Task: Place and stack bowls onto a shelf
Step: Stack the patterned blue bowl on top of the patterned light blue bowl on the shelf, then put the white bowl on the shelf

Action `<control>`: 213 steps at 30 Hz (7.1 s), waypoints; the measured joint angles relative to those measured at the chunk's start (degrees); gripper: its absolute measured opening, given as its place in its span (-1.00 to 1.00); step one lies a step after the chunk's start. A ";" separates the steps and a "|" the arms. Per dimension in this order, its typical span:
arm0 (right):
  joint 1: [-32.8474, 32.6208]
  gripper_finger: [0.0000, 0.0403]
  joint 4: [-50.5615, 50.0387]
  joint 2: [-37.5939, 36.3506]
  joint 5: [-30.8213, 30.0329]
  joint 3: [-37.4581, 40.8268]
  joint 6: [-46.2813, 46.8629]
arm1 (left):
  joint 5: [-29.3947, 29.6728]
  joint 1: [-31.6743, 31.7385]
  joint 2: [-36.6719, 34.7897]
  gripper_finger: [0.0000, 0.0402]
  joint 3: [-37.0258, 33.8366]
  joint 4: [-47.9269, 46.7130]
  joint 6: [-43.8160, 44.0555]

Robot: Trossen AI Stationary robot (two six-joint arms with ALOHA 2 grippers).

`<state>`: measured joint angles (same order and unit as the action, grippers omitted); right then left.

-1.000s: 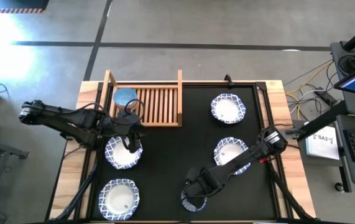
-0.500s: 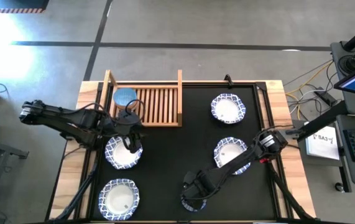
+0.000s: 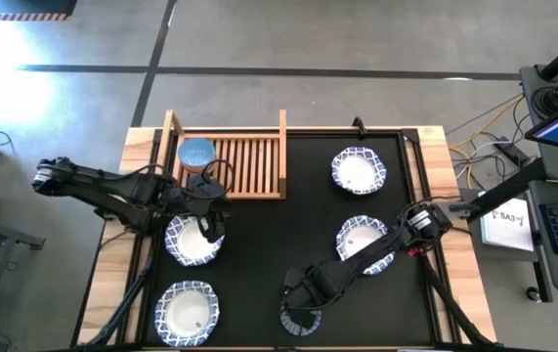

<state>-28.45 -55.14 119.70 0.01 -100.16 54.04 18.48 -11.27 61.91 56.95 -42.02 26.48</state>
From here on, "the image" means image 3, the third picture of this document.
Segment black power strip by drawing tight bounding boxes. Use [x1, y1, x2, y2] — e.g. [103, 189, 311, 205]
[492, 138, 530, 168]

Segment white printed paper sheet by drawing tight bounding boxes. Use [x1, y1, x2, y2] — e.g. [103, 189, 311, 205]
[478, 194, 537, 253]

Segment black frame beam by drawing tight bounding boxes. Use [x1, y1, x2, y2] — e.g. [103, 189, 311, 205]
[466, 156, 549, 225]

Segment blue white patterned bowl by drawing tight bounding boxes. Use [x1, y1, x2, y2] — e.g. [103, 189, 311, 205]
[330, 146, 388, 196]
[334, 214, 397, 276]
[153, 280, 221, 348]
[164, 214, 226, 268]

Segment wooden slatted shelf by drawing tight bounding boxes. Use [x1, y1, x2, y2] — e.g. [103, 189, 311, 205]
[155, 108, 288, 200]

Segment grey metal cart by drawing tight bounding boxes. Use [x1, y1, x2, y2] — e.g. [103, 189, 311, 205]
[0, 209, 46, 343]

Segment yellow cable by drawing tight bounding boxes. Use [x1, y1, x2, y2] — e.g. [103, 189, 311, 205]
[447, 95, 527, 190]

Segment blue diamond dotted bowl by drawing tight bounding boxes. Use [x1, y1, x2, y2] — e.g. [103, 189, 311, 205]
[279, 306, 323, 337]

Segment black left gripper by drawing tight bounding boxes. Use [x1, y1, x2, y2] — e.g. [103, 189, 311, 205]
[184, 173, 234, 244]

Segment dark floor mat striped edge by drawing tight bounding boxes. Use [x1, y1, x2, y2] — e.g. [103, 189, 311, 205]
[0, 0, 78, 22]

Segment black coiled cable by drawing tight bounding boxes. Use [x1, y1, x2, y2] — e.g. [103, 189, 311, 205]
[531, 84, 558, 117]

